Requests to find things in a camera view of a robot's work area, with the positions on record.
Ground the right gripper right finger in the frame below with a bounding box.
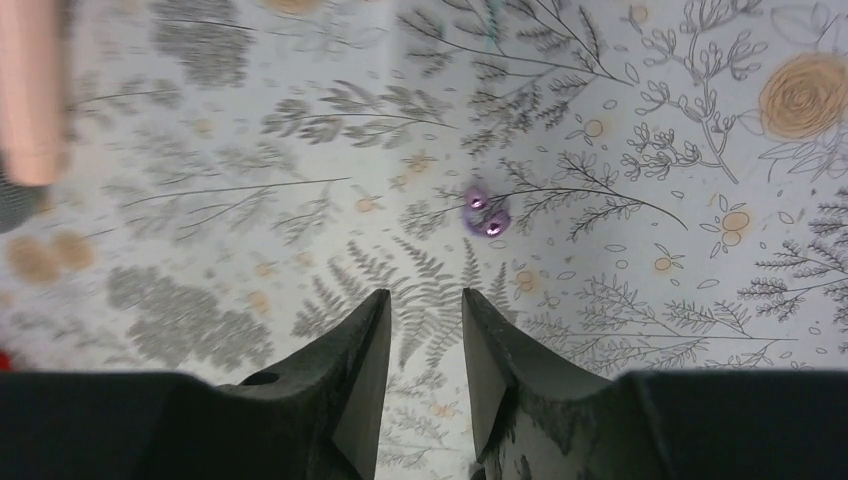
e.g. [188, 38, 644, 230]
[462, 288, 847, 479]

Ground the pink toy microphone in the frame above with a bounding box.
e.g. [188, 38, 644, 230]
[1, 0, 67, 186]

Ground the purple earbud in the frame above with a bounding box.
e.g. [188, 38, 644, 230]
[463, 185, 512, 239]

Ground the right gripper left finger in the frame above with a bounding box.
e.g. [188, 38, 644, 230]
[1, 289, 391, 479]

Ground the floral patterned mat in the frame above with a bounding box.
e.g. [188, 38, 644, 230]
[1, 1, 847, 479]

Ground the purple glitter microphone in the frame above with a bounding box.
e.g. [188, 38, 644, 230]
[0, 155, 48, 234]

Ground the red lego brick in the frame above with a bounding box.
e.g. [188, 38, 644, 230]
[0, 352, 14, 372]

